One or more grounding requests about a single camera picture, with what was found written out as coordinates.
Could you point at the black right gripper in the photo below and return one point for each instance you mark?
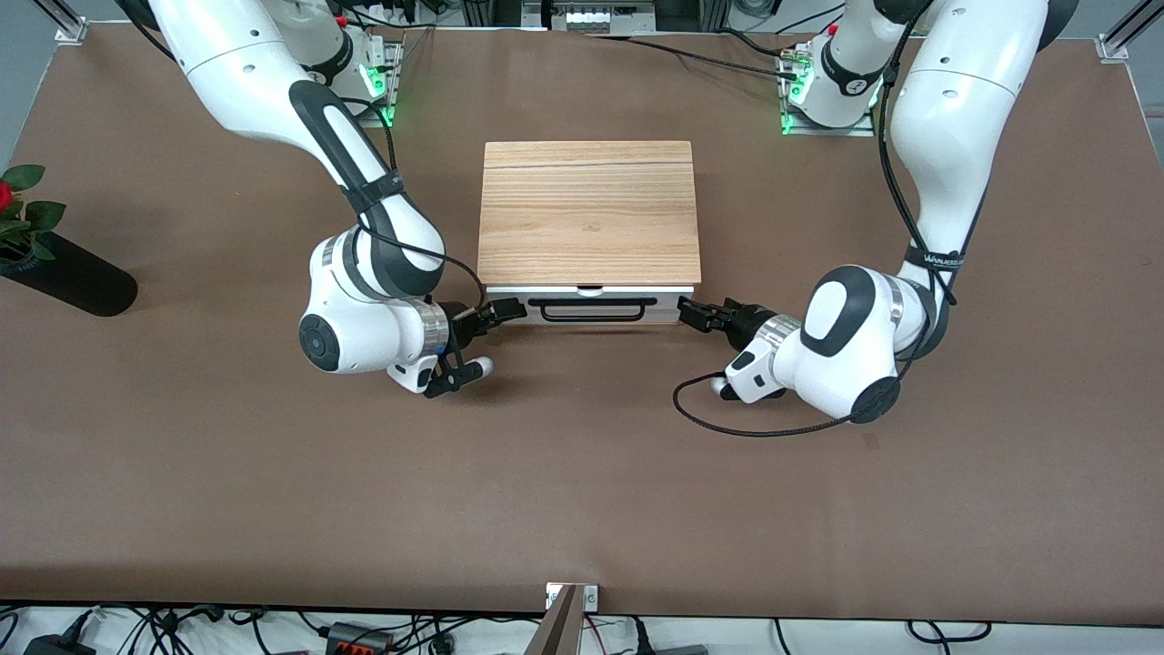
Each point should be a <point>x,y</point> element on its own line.
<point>467,324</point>

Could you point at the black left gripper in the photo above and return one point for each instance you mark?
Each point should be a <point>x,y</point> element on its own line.
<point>744,323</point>

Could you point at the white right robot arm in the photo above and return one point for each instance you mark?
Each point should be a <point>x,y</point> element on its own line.
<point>273,82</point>

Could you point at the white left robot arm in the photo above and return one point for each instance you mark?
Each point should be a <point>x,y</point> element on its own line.
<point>946,118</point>

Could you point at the wooden cabinet box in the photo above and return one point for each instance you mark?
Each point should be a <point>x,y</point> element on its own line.
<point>588,214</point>

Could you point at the white power strip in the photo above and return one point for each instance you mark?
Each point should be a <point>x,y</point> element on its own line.
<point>591,16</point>

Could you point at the black power adapter orange buttons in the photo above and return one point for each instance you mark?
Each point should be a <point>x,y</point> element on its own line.
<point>359,639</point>

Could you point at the black vase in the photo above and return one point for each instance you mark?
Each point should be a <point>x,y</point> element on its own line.
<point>77,277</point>

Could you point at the red rose with green leaves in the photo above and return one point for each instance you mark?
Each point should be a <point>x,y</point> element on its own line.
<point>36,218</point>

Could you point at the black box under table edge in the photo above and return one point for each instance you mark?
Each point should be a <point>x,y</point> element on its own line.
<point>55,647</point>

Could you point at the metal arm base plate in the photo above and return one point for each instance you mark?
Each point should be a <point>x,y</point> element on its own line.
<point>791,123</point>
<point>386,82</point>

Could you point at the metal mount bracket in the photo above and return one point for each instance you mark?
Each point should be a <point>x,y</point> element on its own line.
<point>591,598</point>

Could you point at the aluminium camera mount post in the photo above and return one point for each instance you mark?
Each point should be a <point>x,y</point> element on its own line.
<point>556,628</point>

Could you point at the aluminium table corner bracket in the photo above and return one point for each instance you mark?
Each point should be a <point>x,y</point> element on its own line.
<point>65,25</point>
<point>1128,36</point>

